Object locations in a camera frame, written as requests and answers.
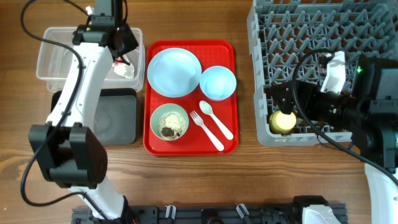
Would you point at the light blue bowl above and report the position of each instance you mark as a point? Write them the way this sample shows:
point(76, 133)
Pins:
point(218, 83)

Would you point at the white plastic spoon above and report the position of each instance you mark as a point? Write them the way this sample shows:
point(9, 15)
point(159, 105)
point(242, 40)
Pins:
point(207, 109)

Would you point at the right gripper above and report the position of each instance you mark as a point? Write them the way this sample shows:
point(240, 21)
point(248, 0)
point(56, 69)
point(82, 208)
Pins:
point(308, 94)

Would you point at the black food waste tray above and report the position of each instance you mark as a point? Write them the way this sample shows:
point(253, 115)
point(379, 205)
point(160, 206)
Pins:
point(100, 118)

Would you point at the light blue plate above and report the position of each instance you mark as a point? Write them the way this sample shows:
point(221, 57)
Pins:
point(174, 72)

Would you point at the clear plastic waste bin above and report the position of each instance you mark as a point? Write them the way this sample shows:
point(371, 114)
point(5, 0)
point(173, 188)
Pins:
point(54, 62)

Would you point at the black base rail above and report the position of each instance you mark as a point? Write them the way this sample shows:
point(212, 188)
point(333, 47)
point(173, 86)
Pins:
point(302, 209)

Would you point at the white plastic fork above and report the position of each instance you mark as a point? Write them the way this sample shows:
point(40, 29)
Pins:
point(199, 121)

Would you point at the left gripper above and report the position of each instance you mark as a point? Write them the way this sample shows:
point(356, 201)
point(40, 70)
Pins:
point(132, 40)

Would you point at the grey dishwasher rack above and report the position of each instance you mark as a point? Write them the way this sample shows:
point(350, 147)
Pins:
point(281, 32)

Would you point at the green bowl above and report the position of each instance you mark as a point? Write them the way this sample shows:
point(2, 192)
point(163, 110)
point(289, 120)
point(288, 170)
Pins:
point(165, 108)

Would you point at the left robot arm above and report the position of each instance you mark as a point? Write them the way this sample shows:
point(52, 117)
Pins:
point(65, 147)

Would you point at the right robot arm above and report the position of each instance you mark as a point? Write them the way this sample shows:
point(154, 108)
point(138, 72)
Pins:
point(369, 112)

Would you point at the red serving tray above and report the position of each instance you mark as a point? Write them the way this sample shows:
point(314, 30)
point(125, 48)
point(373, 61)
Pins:
point(194, 142)

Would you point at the yellow plastic cup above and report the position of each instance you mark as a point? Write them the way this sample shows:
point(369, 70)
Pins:
point(281, 123)

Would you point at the rice and food scraps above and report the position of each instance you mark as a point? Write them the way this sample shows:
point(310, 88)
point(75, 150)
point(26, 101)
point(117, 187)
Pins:
point(172, 125)

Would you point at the white tissue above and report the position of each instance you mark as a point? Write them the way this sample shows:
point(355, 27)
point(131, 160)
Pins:
point(125, 70)

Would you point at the red snack wrapper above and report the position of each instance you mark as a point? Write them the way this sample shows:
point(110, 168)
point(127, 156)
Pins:
point(118, 61)

